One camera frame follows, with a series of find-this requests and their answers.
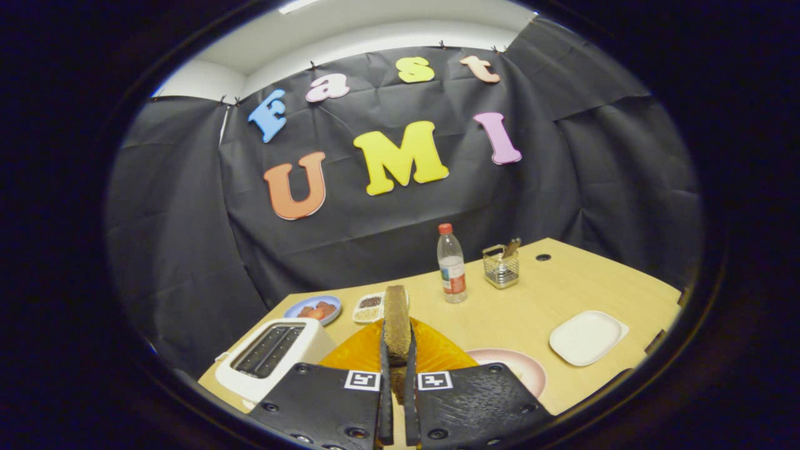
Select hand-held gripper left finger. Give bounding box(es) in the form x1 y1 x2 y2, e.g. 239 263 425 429
247 316 396 450

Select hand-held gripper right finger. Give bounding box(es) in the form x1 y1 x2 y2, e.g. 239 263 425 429
403 316 554 450

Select brown bread slice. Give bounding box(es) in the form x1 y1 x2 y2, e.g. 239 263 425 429
382 285 413 404

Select white toaster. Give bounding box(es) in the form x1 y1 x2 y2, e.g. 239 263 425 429
214 317 338 404

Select white divided condiment tray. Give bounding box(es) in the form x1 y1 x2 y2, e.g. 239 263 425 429
352 291 387 325

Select red food pieces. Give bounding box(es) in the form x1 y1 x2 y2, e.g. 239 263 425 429
297 301 337 321

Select pink round plate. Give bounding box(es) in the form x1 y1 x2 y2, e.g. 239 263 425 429
466 348 548 399

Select blue plate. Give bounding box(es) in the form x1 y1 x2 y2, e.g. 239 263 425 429
284 295 343 327

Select clear bottle with red cap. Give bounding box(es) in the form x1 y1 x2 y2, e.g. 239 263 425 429
437 223 468 304

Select white square plate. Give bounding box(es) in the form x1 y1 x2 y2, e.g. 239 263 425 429
549 311 630 367

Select wire mesh utensil holder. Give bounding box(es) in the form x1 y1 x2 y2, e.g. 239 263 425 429
482 244 521 289

